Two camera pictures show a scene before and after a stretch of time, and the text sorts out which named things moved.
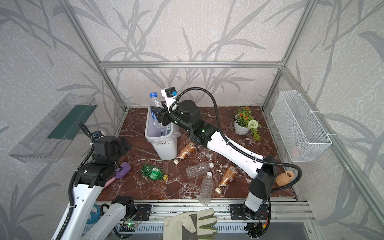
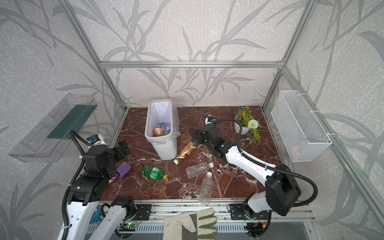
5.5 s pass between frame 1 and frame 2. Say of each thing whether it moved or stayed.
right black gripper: moved
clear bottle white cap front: stayed
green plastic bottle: stayed
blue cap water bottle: moved
